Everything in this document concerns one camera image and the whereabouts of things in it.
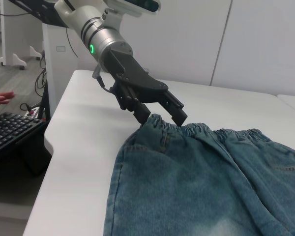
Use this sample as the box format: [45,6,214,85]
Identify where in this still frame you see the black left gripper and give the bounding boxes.
[102,43,188,127]

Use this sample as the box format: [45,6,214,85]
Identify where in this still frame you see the blue denim shorts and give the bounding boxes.
[104,113,295,236]

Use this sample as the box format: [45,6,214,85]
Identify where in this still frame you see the person's bare hand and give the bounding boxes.
[0,91,16,108]

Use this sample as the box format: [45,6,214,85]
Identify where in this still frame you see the black keyboard stand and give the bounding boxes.
[16,137,53,177]

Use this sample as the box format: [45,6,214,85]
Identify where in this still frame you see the black computer keyboard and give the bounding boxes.
[0,112,49,158]

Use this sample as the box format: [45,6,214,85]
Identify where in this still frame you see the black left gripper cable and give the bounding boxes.
[91,64,117,94]

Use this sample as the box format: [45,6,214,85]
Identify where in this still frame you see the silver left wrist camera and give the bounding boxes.
[103,0,162,18]

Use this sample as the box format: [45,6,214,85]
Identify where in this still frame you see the thin black hanging cable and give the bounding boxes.
[65,28,80,58]

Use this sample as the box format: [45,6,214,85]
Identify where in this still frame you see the bundle of floor cables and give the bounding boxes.
[19,50,51,121]

